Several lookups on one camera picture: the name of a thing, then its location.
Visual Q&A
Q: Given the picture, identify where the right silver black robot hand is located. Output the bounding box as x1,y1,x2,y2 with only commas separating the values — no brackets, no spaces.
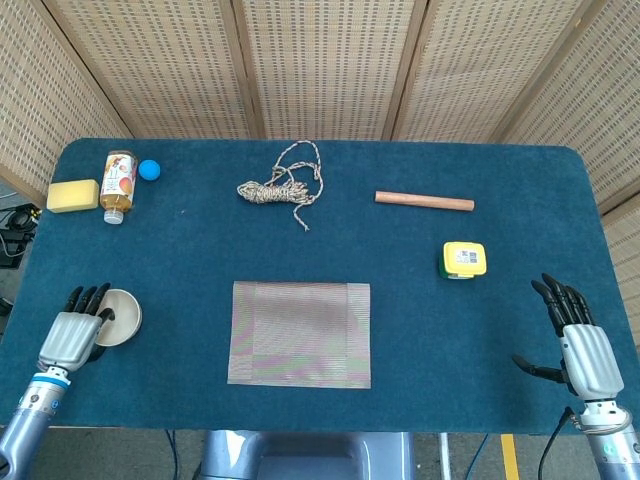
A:
512,272,626,402

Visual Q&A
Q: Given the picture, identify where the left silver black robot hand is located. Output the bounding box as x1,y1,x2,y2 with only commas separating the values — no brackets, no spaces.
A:
37,282,117,374

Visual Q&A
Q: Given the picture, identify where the beige round bowl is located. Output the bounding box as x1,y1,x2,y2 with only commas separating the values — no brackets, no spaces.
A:
93,288,143,347

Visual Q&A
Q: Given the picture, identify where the beige woven placemat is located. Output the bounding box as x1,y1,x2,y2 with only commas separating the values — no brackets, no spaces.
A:
227,281,373,390

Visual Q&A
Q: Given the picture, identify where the woven folding screen panel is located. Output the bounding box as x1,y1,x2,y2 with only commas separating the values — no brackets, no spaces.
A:
382,0,614,144
232,0,429,141
492,0,640,211
42,0,264,140
602,204,640,346
0,0,134,206

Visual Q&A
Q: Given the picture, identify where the blue felt table cover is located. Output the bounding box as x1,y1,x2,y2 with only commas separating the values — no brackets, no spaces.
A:
0,138,640,434

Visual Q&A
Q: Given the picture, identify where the black floor equipment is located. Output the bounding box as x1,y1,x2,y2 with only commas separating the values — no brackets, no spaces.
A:
0,202,41,269

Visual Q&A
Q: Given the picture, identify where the yellow sponge block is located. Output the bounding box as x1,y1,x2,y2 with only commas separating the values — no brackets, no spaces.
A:
46,179,100,215

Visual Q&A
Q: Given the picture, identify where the juice bottle white cap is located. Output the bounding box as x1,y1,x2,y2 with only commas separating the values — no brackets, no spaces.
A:
99,151,139,225

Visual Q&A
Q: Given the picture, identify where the green container yellow lid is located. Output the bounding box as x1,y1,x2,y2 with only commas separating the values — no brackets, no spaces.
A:
438,241,488,280

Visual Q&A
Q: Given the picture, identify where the white table leg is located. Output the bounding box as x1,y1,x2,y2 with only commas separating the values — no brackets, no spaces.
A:
438,432,453,480

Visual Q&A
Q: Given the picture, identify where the wooden rolling pin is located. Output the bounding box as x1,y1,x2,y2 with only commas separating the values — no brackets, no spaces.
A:
374,190,476,213

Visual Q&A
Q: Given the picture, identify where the blue-grey robot torso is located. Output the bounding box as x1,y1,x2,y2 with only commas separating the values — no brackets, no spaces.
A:
192,429,416,480

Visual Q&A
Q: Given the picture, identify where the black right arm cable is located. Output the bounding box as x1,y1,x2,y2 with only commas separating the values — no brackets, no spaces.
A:
537,407,576,480

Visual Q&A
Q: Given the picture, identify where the blue floor cable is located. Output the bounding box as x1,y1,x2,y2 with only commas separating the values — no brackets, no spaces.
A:
469,432,490,480
164,429,180,480

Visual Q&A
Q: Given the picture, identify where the coiled beige braided rope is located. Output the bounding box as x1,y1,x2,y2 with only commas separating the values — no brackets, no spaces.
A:
236,140,324,232

